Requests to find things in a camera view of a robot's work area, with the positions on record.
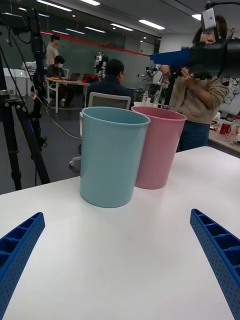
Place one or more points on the black camera tripod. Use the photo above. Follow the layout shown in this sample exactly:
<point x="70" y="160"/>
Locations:
<point x="13" y="150"/>
<point x="38" y="62"/>

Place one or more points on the red drink can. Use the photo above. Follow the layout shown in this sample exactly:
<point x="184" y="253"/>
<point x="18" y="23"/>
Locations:
<point x="225" y="128"/>

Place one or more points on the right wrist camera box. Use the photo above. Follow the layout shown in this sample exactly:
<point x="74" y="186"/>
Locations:
<point x="208" y="20"/>

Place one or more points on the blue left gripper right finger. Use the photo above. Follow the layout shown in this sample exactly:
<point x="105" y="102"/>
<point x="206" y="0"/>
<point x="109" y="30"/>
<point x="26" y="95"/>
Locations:
<point x="222" y="255"/>

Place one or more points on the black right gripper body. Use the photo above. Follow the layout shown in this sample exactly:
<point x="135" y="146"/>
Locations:
<point x="208" y="60"/>

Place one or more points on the red bag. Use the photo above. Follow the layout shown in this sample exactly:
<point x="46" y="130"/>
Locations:
<point x="90" y="78"/>

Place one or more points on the person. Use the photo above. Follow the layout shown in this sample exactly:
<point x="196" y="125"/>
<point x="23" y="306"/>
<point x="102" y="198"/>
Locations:
<point x="195" y="100"/>
<point x="53" y="71"/>
<point x="51" y="53"/>
<point x="107" y="85"/>

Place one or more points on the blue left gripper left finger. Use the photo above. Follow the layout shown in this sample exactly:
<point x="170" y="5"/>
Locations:
<point x="17" y="255"/>

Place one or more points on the grey laptop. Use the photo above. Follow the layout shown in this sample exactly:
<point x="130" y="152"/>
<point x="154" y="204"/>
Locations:
<point x="75" y="77"/>

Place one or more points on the pale blue plastic bin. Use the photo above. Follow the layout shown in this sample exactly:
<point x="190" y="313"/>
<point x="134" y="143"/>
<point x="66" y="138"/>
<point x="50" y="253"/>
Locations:
<point x="110" y="162"/>

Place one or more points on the clear plastic bottle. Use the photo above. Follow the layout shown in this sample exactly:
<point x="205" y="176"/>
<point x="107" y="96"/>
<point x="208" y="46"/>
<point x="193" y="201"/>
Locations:
<point x="235" y="128"/>

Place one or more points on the white side table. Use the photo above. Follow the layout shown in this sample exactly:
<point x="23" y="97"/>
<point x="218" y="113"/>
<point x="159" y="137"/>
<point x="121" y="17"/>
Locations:
<point x="220" y="141"/>

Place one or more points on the pink plastic bin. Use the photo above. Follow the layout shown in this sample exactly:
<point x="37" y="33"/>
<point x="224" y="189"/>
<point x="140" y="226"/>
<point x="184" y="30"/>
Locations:
<point x="160" y="150"/>

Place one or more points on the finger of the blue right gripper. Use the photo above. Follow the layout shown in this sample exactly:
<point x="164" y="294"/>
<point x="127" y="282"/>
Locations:
<point x="172" y="58"/>

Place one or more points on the wooden folding table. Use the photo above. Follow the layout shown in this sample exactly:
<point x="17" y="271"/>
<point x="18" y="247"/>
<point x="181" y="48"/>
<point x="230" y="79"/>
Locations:
<point x="75" y="82"/>

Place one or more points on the white office chair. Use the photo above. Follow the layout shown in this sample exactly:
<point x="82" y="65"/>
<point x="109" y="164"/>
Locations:
<point x="110" y="100"/>

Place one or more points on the small white humanoid robot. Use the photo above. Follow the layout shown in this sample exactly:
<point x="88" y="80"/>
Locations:
<point x="101" y="62"/>

